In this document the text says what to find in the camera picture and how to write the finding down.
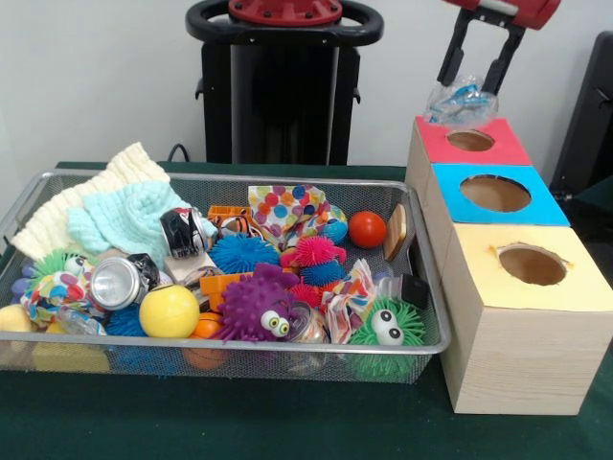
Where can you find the blue spiky ball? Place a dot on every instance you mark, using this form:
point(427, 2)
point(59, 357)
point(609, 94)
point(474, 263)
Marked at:
point(244, 254)

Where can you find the cream knitted cloth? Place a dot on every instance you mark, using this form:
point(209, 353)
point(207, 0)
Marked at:
point(48, 220)

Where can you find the green spiky toy with eyes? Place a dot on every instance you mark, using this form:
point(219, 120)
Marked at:
point(409, 321)

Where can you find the yellow smiley ball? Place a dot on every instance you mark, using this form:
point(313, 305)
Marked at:
point(169, 310)

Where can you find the wooden three-hole box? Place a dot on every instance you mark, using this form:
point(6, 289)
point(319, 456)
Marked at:
point(517, 359)

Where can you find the purple spiky toy with eyes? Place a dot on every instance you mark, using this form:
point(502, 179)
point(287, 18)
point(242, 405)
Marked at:
point(254, 302)

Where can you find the red rubber ball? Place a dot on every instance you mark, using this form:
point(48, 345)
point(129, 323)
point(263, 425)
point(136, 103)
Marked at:
point(367, 229)

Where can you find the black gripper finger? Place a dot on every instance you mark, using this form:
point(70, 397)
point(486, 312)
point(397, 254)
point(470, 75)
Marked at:
point(503, 62)
point(452, 52)

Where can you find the dark green tablecloth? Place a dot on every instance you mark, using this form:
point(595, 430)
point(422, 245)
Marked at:
point(287, 421)
point(598, 201)

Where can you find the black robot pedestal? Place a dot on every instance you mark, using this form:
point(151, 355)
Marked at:
point(268, 96)

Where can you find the crushed silver can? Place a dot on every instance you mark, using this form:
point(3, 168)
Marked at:
point(115, 282)

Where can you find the crushed black can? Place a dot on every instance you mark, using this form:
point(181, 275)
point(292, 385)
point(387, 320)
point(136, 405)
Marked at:
point(184, 235)

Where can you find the polka dot paper napkin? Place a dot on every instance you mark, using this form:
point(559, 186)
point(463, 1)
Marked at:
point(282, 206)

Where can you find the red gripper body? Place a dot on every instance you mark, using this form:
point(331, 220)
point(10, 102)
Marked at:
point(536, 12)

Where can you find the mint green cloth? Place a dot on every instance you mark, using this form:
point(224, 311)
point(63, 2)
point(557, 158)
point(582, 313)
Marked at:
point(129, 215)

